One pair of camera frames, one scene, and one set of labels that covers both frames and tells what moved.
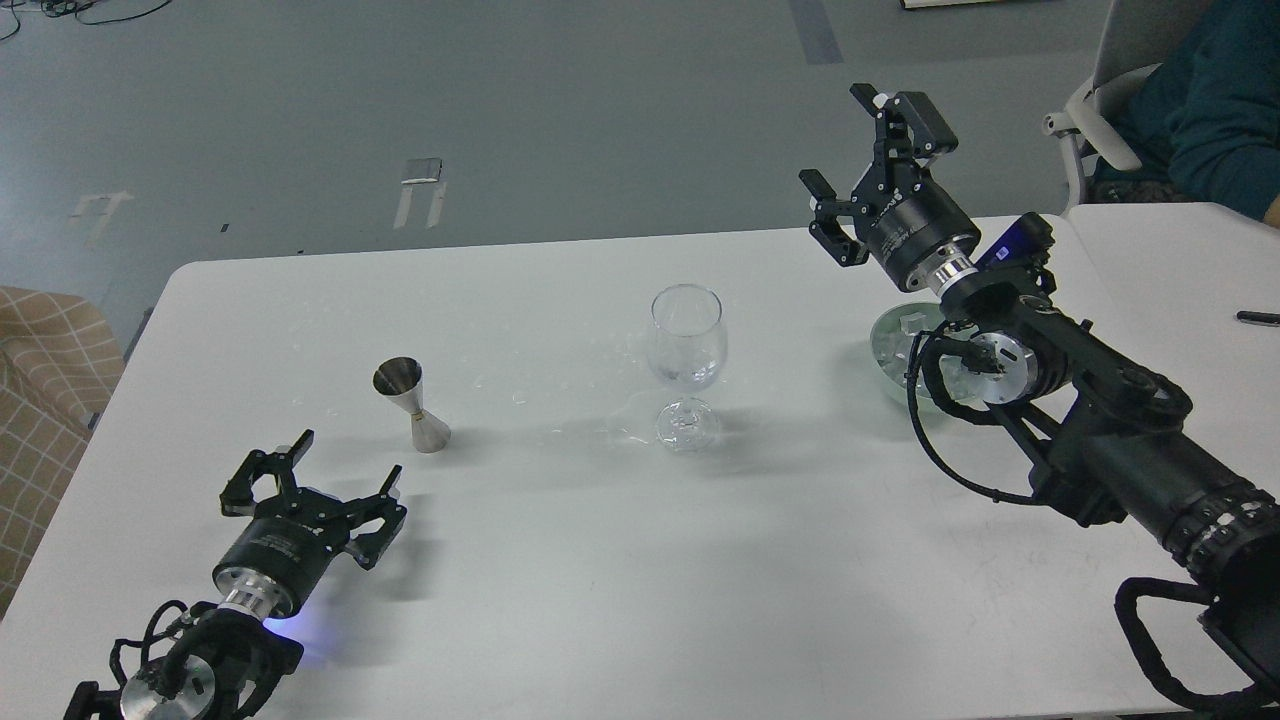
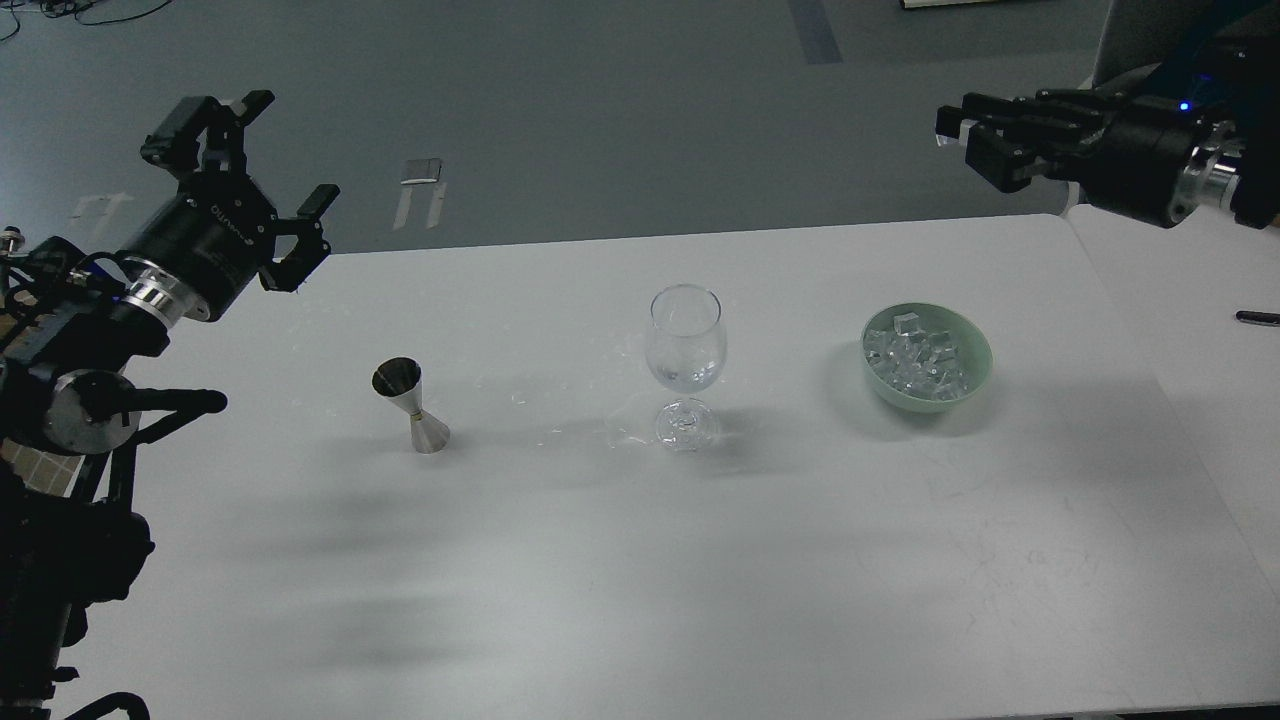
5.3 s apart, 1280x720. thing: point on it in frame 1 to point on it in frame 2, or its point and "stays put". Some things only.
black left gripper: (276, 562) to (211, 241)
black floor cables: (54, 8) stays put
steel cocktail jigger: (400, 379) stays put
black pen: (1259, 318) stays put
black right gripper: (918, 234) to (1138, 162)
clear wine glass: (687, 349) stays put
